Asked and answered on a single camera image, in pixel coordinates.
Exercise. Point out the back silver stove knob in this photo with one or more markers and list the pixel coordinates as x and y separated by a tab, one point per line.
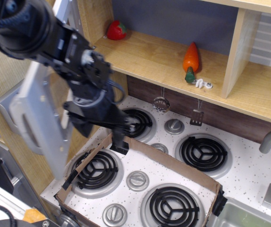
174	126

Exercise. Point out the red toy strawberry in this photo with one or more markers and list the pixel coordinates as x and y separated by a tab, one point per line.
116	31

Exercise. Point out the oven front silver knob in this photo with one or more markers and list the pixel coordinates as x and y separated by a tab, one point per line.
66	221

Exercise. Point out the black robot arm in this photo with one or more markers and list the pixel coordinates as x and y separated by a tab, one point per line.
29	30

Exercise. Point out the back left black burner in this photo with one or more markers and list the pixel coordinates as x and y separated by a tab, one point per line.
144	125

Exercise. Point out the brown cardboard border frame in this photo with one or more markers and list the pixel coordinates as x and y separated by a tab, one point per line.
160	168

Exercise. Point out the silver toy microwave door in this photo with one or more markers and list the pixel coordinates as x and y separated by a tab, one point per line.
33	110

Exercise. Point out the white door latch clip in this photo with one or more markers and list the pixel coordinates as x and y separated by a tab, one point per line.
200	83

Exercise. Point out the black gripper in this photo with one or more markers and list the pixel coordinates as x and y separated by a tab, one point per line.
93	106

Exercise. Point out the middle small silver knob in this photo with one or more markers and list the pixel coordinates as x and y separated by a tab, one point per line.
160	147

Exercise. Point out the metal sink basin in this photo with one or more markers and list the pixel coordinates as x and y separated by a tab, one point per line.
237	214

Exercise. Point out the back right black burner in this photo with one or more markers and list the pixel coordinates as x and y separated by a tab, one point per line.
206	153

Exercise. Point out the centre silver stove knob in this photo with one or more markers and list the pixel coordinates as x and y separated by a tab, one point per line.
137	181

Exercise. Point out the grey wall phone holder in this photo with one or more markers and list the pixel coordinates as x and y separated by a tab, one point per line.
5	101

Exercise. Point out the front left black burner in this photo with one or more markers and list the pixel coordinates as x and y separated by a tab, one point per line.
100	177

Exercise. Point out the black burner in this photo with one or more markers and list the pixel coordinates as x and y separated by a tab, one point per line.
100	177
206	153
144	125
171	205

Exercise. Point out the orange toy carrot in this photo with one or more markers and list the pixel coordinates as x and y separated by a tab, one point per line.
191	63

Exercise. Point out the wooden shelf unit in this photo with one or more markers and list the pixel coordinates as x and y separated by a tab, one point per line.
237	84

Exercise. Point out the front right black burner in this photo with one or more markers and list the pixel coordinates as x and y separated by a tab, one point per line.
171	205

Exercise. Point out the hanging metal slotted spatula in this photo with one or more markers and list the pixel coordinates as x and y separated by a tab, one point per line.
197	115

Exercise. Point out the front silver stove knob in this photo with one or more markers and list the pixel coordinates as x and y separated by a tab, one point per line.
114	215

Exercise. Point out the hanging metal strainer spoon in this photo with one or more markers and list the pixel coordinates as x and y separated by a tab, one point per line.
160	103

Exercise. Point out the silver stove knob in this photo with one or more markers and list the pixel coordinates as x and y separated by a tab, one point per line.
174	126
137	181
114	215

